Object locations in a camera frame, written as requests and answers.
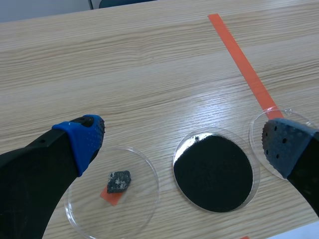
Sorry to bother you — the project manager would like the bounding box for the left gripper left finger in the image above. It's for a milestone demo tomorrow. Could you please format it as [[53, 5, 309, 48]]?
[[0, 114, 106, 239]]

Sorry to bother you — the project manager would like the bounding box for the clear glass dish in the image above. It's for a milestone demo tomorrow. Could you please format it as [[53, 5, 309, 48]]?
[[249, 106, 319, 180], [64, 147, 160, 239]]

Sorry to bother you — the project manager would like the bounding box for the dark blue chair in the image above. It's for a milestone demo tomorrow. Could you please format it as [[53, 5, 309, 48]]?
[[99, 0, 160, 9]]

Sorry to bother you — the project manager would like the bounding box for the small dark stone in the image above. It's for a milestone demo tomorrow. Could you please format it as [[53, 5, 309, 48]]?
[[107, 170, 133, 194]]

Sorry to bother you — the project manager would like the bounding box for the glass dish with black powder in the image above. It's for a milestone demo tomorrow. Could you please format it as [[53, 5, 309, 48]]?
[[172, 127, 261, 214]]

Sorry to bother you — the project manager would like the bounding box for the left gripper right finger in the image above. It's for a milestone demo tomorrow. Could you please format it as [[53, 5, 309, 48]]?
[[261, 118, 319, 216]]

